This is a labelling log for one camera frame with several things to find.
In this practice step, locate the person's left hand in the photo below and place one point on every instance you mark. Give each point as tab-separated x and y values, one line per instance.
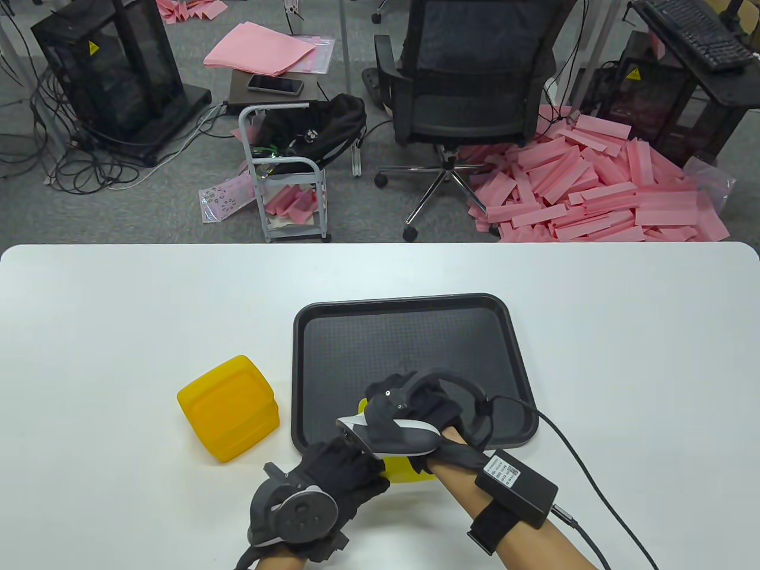
350	475

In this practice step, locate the black and white controller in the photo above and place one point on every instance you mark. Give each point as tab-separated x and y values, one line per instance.
392	436
303	510

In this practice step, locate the white desk leg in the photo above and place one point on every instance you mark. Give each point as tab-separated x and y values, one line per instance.
350	119

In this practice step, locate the black smartphone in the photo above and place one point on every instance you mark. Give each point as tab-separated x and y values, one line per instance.
275	85

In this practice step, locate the stack of pink sheets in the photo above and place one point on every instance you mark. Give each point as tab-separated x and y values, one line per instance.
255	50

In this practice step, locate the black computer cabinet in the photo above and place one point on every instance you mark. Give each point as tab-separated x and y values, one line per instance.
107	71
653	101

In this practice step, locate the clear zip bag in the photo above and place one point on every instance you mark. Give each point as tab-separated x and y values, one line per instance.
320	59

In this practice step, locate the white rolling cart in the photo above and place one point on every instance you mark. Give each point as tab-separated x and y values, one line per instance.
295	232

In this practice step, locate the yellow plastic food container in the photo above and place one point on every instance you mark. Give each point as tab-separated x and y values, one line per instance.
404	469
275	415
228	409

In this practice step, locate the black mesh office chair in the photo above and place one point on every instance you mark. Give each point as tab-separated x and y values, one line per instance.
469	113

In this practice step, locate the person's right hand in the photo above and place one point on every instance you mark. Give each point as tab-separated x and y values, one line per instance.
433	409

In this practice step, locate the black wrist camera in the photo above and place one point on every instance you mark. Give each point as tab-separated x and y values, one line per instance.
329	549

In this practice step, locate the black plastic tray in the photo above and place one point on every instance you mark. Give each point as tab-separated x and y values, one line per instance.
409	338

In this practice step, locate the person's right forearm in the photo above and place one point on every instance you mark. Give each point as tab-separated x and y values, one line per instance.
475	504

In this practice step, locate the black keyboard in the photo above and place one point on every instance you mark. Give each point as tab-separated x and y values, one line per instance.
694	32

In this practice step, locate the black keyboard stand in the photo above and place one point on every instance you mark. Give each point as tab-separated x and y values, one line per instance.
733	89

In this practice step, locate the black backpack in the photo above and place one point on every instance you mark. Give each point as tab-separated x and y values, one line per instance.
320	127

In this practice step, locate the small heap of pink foam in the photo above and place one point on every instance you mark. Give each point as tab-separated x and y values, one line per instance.
196	9

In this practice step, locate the black battery pack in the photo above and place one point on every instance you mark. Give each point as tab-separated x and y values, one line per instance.
516	487

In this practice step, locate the person's left forearm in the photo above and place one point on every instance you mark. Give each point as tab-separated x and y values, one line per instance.
279	563

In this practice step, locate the patterned plastic bag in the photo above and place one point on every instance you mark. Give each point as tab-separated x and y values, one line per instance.
222	199

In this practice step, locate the pink foam pieces in cart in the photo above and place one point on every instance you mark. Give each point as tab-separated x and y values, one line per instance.
291	205

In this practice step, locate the clear plastic bag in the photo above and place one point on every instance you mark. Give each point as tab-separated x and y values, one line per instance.
715	184

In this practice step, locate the pile of pink foam strips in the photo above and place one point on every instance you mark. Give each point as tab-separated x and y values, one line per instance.
594	190

